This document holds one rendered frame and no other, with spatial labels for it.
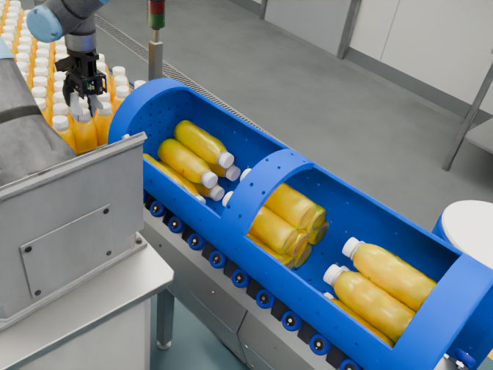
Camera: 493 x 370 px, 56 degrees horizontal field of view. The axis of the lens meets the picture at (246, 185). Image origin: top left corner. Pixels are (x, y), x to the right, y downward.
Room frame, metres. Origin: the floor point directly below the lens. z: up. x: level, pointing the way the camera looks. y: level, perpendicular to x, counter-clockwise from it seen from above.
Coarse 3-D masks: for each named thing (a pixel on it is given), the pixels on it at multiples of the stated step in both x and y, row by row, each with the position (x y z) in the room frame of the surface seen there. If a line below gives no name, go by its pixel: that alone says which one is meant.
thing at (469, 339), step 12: (444, 240) 0.89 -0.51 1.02; (492, 288) 0.79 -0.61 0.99; (492, 300) 0.78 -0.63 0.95; (480, 312) 0.79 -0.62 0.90; (492, 312) 0.78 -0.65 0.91; (468, 324) 0.79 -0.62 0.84; (480, 324) 0.78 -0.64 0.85; (492, 324) 0.78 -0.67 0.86; (456, 336) 0.79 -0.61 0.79; (468, 336) 0.78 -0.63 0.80; (480, 336) 0.78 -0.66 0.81; (492, 336) 0.79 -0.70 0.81; (456, 348) 0.78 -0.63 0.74; (468, 348) 0.78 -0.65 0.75; (480, 348) 0.79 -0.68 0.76; (492, 348) 0.82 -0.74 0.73; (480, 360) 0.80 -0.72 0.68
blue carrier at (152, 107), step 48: (144, 96) 1.00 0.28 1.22; (192, 96) 1.14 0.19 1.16; (144, 144) 1.04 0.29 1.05; (240, 144) 1.05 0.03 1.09; (240, 192) 0.73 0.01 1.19; (336, 192) 0.86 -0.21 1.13; (240, 240) 0.68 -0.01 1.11; (336, 240) 0.82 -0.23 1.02; (384, 240) 0.78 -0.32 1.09; (432, 240) 0.70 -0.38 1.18; (288, 288) 0.59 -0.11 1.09; (480, 288) 0.53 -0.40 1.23; (336, 336) 0.52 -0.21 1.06; (432, 336) 0.47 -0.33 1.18
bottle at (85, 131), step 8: (80, 120) 1.09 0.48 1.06; (88, 120) 1.10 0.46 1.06; (80, 128) 1.08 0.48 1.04; (88, 128) 1.09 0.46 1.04; (96, 128) 1.12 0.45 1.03; (80, 136) 1.07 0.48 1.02; (88, 136) 1.08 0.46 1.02; (96, 136) 1.11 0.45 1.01; (80, 144) 1.07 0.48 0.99; (88, 144) 1.08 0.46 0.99; (96, 144) 1.10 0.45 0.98; (80, 152) 1.07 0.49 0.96
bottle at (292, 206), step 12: (276, 192) 0.78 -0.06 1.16; (288, 192) 0.78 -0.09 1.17; (264, 204) 0.79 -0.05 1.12; (276, 204) 0.77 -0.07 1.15; (288, 204) 0.76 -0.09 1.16; (300, 204) 0.75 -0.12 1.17; (312, 204) 0.76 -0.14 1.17; (288, 216) 0.74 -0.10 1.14; (300, 216) 0.73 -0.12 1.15; (312, 216) 0.77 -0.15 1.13; (300, 228) 0.74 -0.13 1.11
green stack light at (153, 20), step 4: (148, 12) 1.61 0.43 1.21; (164, 12) 1.63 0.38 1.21; (148, 16) 1.61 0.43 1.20; (152, 16) 1.60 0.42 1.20; (156, 16) 1.60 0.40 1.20; (160, 16) 1.61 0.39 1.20; (164, 16) 1.63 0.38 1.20; (148, 20) 1.61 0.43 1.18; (152, 20) 1.60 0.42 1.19; (156, 20) 1.60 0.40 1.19; (160, 20) 1.61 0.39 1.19; (164, 20) 1.63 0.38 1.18; (148, 24) 1.61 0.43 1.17; (152, 24) 1.60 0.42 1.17; (156, 24) 1.60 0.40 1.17; (160, 24) 1.61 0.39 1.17; (164, 24) 1.63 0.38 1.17; (156, 28) 1.60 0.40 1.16; (160, 28) 1.61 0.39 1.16
